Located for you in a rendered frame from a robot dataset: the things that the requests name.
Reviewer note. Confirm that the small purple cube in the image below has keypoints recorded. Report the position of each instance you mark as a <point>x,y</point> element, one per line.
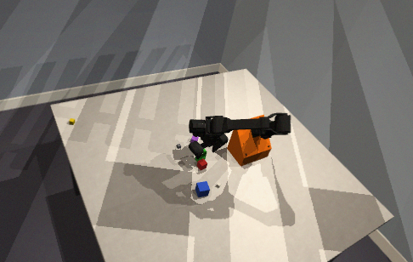
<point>194,139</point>

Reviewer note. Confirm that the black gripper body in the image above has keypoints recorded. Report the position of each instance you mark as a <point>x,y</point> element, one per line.
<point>208,141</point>

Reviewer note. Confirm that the blue block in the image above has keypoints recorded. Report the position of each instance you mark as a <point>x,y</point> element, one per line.
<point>202,189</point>

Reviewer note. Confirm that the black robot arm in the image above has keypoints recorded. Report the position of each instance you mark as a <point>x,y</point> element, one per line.
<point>220,125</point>

